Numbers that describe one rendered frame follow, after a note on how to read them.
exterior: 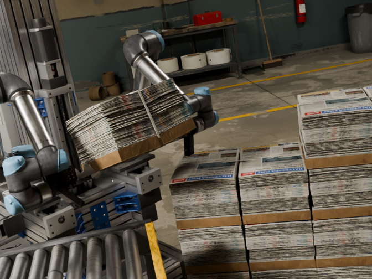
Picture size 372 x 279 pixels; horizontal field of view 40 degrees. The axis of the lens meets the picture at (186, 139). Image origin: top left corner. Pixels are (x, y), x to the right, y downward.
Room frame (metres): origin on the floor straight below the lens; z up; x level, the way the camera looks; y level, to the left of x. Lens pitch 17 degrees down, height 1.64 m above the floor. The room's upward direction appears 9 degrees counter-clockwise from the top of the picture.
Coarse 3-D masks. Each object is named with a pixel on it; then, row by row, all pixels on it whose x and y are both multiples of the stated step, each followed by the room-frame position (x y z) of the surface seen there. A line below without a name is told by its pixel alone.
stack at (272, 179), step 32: (192, 160) 2.27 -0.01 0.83; (224, 160) 2.20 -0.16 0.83; (256, 160) 2.13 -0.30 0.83; (288, 160) 2.07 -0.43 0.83; (192, 192) 2.01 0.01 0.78; (224, 192) 1.98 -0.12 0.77; (256, 192) 1.97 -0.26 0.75; (288, 192) 1.94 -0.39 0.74; (320, 192) 1.92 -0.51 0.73; (352, 192) 1.89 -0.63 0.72; (256, 224) 1.97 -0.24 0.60; (288, 224) 1.94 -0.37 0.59; (320, 224) 1.91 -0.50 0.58; (352, 224) 1.89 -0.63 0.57; (192, 256) 2.03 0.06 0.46; (224, 256) 2.00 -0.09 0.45; (256, 256) 1.97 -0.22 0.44; (288, 256) 1.95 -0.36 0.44; (320, 256) 1.92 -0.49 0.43; (352, 256) 1.89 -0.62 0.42
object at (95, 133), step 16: (128, 96) 1.84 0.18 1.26; (96, 112) 1.78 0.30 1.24; (112, 112) 1.77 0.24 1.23; (128, 112) 1.82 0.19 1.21; (80, 128) 1.88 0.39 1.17; (96, 128) 1.82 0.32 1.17; (112, 128) 1.74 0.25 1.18; (128, 128) 1.79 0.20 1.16; (144, 128) 1.82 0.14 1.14; (80, 144) 1.90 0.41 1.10; (96, 144) 1.83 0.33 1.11; (112, 144) 1.74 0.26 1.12; (128, 144) 1.75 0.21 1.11; (128, 160) 1.74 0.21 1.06
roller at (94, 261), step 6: (90, 240) 1.68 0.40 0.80; (96, 240) 1.67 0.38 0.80; (90, 246) 1.63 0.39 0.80; (96, 246) 1.63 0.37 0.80; (90, 252) 1.59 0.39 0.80; (96, 252) 1.58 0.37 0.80; (90, 258) 1.55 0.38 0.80; (96, 258) 1.54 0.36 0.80; (90, 264) 1.51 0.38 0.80; (96, 264) 1.50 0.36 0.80; (90, 270) 1.47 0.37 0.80; (96, 270) 1.47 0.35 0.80; (90, 276) 1.43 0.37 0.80; (96, 276) 1.43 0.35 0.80
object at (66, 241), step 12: (108, 228) 1.75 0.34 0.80; (120, 228) 1.73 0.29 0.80; (132, 228) 1.72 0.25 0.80; (144, 228) 1.72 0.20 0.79; (60, 240) 1.71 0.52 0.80; (72, 240) 1.70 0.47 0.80; (84, 240) 1.70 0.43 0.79; (120, 240) 1.71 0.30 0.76; (144, 240) 1.72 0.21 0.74; (0, 252) 1.69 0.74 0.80; (12, 252) 1.68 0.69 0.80; (24, 252) 1.67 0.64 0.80; (48, 252) 1.68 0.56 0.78; (84, 252) 1.70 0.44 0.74; (120, 252) 1.71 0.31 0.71; (144, 252) 1.72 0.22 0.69; (12, 264) 1.66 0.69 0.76; (48, 264) 1.68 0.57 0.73; (84, 264) 1.69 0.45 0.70
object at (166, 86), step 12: (156, 84) 1.94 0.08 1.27; (168, 84) 1.98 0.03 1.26; (156, 96) 1.92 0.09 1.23; (168, 96) 1.95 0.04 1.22; (180, 96) 1.99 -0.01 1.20; (156, 108) 1.89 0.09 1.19; (168, 108) 1.92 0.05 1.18; (180, 108) 1.96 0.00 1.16; (168, 120) 1.90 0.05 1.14; (180, 120) 1.94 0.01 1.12
